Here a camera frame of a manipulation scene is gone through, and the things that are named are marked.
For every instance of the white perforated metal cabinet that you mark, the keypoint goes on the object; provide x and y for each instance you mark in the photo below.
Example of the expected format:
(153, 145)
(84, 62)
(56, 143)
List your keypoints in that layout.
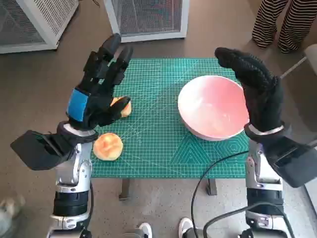
(49, 15)

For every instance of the round toy bread bun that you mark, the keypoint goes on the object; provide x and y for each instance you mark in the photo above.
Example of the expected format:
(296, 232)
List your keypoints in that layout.
(107, 146)

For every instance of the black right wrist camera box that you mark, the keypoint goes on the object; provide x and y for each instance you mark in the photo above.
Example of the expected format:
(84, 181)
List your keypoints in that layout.
(294, 161)

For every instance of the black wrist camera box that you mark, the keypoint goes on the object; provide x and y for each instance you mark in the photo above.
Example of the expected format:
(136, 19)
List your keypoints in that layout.
(294, 161)
(37, 151)

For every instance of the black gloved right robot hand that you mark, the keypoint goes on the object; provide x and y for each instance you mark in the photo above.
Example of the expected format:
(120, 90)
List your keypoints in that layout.
(262, 99)

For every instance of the pink bowl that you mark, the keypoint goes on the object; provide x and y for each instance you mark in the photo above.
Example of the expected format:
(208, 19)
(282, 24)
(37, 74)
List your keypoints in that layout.
(210, 104)

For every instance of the grey fuzzy object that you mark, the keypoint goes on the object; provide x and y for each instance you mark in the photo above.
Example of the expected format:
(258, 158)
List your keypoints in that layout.
(10, 210)

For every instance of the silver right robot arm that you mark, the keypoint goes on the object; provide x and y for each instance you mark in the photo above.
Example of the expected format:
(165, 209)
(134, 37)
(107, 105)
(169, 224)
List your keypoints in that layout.
(262, 178)

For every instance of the green cutting mat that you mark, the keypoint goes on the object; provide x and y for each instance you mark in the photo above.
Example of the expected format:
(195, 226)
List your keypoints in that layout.
(153, 124)

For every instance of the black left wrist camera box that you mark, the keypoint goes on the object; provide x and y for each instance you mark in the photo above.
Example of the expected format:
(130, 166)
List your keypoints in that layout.
(37, 151)

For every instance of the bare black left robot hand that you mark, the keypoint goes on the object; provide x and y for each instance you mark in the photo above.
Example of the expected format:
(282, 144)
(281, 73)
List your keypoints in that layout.
(99, 104)

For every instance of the white flat panel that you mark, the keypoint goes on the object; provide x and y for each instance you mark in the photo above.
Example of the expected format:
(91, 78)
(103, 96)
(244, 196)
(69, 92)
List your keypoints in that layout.
(314, 192)

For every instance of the white mesh front cabinet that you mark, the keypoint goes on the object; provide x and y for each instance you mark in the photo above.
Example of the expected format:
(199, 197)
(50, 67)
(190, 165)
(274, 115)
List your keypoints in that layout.
(148, 15)

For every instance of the dark metal table leg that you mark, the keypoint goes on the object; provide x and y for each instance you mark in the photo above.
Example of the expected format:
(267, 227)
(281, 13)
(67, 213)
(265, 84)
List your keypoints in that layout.
(124, 189)
(212, 187)

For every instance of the long braided toy bread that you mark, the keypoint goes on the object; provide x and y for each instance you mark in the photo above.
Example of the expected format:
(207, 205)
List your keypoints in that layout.
(125, 111)

